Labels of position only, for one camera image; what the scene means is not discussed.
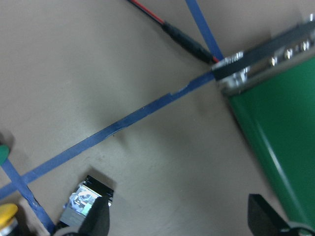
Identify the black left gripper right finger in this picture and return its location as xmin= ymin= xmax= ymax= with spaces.
xmin=247 ymin=194 xmax=315 ymax=236

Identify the yellow push button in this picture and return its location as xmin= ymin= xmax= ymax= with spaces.
xmin=58 ymin=175 xmax=114 ymax=228
xmin=0 ymin=204 xmax=20 ymax=236

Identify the green conveyor belt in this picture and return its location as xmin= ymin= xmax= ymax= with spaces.
xmin=212 ymin=14 xmax=315 ymax=228

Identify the red black conveyor cable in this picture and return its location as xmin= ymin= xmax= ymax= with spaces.
xmin=126 ymin=0 xmax=220 ymax=63

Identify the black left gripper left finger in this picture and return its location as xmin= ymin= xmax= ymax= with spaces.
xmin=56 ymin=196 xmax=110 ymax=236

